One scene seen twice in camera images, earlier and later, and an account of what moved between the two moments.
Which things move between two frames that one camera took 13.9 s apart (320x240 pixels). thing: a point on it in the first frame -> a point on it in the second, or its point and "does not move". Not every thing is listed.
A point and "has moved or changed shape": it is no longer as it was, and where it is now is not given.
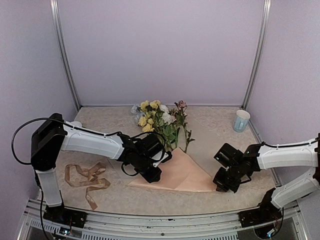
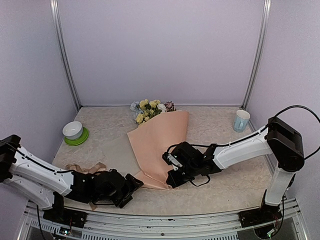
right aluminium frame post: x=265 y=26 does not move
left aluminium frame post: x=55 y=13 does not move
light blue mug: x=241 y=120 does not move
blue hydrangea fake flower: x=136 y=110 has moved or changed shape
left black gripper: x=151 y=178 -> x=129 y=189
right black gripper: x=221 y=186 -> x=175 y=182
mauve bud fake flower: x=182 y=104 -> x=170 y=106
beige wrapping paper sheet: x=180 y=172 has moved or changed shape
